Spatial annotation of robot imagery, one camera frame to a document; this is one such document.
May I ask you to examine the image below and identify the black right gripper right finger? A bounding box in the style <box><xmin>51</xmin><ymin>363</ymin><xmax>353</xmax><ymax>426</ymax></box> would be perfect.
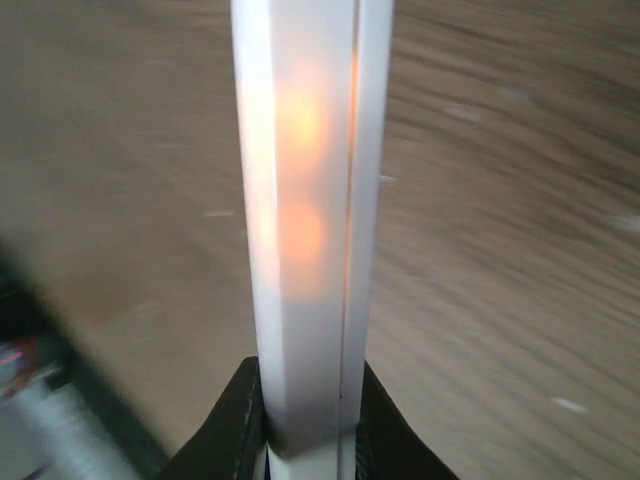
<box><xmin>352</xmin><ymin>360</ymin><xmax>458</xmax><ymax>480</ymax></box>

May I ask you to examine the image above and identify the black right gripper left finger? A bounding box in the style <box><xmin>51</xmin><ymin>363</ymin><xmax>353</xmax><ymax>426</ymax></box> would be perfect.
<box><xmin>157</xmin><ymin>357</ymin><xmax>268</xmax><ymax>480</ymax></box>

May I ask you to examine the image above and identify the white remote control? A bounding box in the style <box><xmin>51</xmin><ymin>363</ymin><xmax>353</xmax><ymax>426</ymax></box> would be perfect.
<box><xmin>231</xmin><ymin>1</ymin><xmax>394</xmax><ymax>479</ymax></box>

